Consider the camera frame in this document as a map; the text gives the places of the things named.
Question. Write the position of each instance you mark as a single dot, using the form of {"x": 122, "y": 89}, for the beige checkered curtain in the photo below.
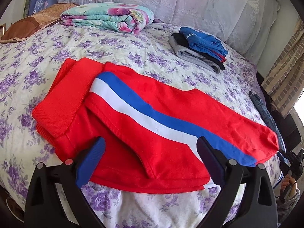
{"x": 284, "y": 82}

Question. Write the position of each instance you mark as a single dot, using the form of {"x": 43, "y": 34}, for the blue denim jeans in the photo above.
{"x": 267, "y": 117}

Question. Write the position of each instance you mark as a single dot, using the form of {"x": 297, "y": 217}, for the folded black pants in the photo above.
{"x": 180, "y": 39}

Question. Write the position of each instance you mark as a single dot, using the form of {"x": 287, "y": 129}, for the folded grey pants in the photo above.
{"x": 193, "y": 57}

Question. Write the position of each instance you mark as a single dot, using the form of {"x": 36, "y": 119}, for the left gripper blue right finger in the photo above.
{"x": 258, "y": 205}

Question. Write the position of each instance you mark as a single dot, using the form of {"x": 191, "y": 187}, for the grey knit sleeve forearm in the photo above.
{"x": 284, "y": 209}

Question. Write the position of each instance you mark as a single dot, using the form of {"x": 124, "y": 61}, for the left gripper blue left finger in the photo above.
{"x": 43, "y": 206}

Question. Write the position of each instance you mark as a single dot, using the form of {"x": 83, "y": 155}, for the red blue white track pants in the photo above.
{"x": 150, "y": 128}

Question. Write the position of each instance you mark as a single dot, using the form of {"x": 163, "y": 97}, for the folded blue pants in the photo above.
{"x": 204, "y": 43}

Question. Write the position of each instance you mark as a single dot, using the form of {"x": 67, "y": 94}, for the person's right hand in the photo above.
{"x": 289, "y": 183}

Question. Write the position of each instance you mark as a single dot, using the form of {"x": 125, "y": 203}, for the folded floral quilt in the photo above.
{"x": 125, "y": 18}

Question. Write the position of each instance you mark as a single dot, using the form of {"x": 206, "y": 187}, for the brown pillow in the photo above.
{"x": 29, "y": 26}

